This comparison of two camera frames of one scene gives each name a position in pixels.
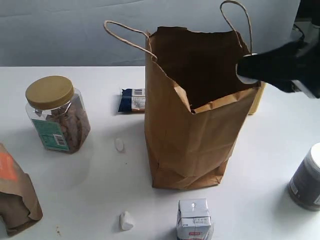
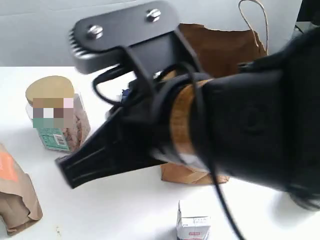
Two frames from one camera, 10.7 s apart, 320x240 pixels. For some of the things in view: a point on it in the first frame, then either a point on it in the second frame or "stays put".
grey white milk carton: [193, 220] stays put
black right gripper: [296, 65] to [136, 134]
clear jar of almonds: [58, 112] stays put
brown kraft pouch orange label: [19, 206] stays put
